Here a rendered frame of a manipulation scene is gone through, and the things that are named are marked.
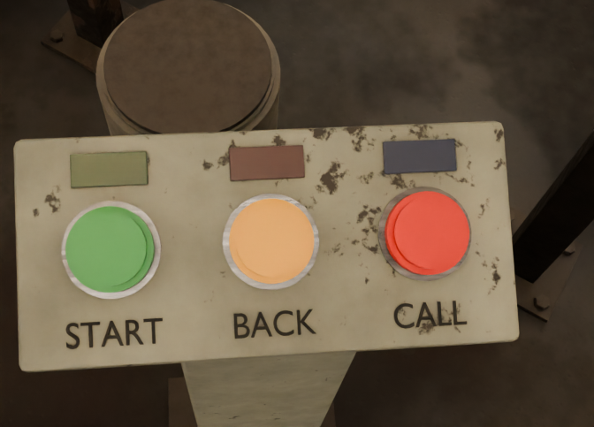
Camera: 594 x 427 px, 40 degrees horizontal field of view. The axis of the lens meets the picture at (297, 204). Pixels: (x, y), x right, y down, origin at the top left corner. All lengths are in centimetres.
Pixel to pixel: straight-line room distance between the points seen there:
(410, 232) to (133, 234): 13
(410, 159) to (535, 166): 76
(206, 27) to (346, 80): 63
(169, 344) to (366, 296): 10
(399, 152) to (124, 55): 22
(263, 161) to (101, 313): 10
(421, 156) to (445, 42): 83
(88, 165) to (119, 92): 14
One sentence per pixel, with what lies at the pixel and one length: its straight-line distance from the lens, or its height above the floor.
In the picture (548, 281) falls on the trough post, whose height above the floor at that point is 1.
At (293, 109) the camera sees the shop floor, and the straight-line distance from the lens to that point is 113.
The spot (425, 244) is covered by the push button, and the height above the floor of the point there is 61.
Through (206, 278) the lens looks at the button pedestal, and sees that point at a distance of 39.
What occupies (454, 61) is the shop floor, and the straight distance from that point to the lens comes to 122.
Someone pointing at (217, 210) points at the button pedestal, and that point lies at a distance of 39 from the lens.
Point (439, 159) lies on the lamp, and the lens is 41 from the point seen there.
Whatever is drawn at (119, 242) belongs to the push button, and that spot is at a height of 61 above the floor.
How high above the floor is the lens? 96
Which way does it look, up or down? 65 degrees down
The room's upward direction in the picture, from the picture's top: 8 degrees clockwise
